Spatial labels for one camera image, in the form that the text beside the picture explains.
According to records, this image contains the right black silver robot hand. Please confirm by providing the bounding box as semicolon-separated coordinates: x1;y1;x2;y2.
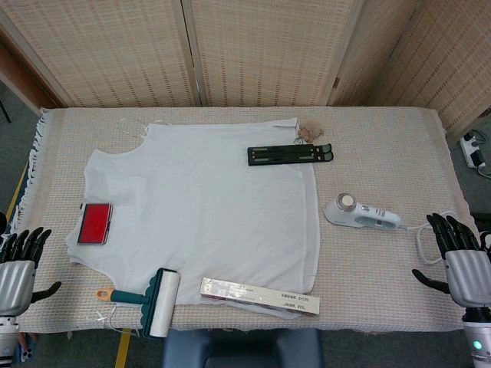
411;213;491;308

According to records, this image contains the red phone with silver frame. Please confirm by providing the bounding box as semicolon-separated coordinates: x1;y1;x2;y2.
76;202;114;247

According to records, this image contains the teal lint roller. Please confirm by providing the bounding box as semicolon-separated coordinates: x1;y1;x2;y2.
95;268;182;340

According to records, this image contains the woven folding screen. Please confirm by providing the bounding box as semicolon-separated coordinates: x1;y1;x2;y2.
0;0;491;134

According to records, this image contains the white power strip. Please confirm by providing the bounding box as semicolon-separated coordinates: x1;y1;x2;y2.
460;130;489;170

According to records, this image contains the white handheld garment steamer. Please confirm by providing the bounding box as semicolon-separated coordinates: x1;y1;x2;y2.
324;192;402;233

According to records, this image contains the baking paper box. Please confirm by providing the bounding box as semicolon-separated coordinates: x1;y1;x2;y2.
199;276;321;319

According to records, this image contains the black folded stand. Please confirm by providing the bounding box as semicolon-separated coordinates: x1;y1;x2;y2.
246;142;335;168

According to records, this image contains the beige woven tablecloth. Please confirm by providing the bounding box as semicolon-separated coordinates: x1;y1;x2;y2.
6;107;481;334

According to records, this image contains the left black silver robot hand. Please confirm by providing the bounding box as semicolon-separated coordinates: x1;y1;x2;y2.
0;226;63;317

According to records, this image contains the beige plush keychain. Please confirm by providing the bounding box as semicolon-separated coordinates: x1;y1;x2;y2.
296;123;325;142

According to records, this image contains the white sleeveless shirt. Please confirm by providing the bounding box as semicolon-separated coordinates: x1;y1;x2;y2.
64;117;321;319

